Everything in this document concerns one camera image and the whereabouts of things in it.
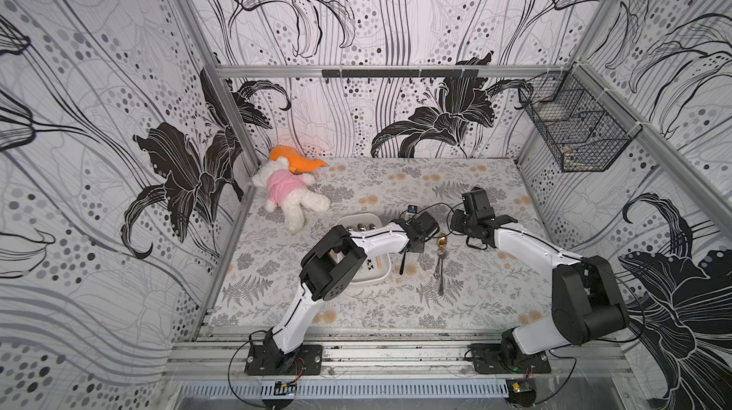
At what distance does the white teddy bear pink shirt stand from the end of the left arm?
1.29ft

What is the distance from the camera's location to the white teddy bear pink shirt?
999mm

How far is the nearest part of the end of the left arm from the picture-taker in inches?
27.6
